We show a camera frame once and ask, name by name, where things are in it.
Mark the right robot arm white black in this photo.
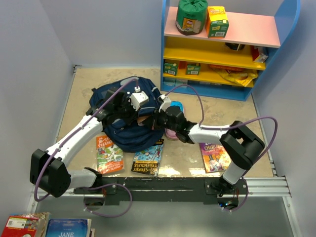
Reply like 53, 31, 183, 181
143, 106, 265, 194

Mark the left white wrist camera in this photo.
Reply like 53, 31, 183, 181
129, 91, 149, 111

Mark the left small green box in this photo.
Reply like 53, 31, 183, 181
163, 59, 178, 76

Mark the yellow snack bag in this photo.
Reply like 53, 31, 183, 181
208, 64, 258, 87

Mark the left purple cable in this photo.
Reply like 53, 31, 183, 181
33, 77, 140, 218

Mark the blue Jane book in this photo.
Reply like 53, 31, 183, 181
45, 219, 95, 237

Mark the orange 78-storey treehouse book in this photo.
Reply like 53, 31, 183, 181
96, 135, 124, 174

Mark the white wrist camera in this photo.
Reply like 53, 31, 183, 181
158, 94, 171, 112
129, 91, 149, 111

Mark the purple cable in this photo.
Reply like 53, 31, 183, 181
33, 77, 140, 218
161, 84, 279, 212

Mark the orange green carton box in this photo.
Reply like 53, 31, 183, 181
205, 6, 229, 38

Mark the small brown leather wallet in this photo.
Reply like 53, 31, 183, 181
137, 116, 153, 127

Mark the pink blue pencil case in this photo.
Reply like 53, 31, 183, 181
165, 101, 184, 140

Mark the colourful blue toy shelf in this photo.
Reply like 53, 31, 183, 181
160, 0, 301, 101

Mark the aluminium rail frame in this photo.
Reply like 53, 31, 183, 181
28, 66, 296, 237

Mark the red white packet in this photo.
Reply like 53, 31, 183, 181
250, 45, 268, 63

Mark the small green box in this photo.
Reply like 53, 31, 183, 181
163, 59, 178, 76
186, 63, 201, 76

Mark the black 169-storey treehouse book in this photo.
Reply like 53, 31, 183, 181
131, 139, 164, 177

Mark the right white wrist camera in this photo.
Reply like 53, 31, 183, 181
158, 94, 171, 112

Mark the right small green box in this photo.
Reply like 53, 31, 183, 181
186, 63, 201, 76

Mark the purple Roald Dahl book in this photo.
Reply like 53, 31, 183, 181
199, 143, 231, 173

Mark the green wrapped tissue roll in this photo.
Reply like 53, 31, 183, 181
176, 0, 208, 36

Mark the navy blue school backpack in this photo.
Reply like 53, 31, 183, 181
96, 77, 164, 153

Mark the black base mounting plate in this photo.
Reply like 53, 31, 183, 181
74, 177, 248, 205

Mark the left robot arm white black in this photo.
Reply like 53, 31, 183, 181
30, 86, 148, 201

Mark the red book bottom left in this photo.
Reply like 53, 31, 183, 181
1, 212, 51, 237

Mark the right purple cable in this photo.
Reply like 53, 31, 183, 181
161, 84, 279, 212

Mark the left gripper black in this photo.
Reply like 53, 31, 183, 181
115, 97, 142, 125

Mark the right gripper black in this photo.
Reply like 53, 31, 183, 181
143, 108, 178, 132

